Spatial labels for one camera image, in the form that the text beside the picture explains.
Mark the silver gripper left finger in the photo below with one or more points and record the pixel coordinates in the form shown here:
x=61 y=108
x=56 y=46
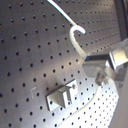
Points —
x=102 y=70

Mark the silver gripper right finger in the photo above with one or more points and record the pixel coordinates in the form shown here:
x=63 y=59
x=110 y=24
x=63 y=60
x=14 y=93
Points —
x=119 y=54

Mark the metal cable clip fixture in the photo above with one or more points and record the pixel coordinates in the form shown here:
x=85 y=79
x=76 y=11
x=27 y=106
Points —
x=64 y=96

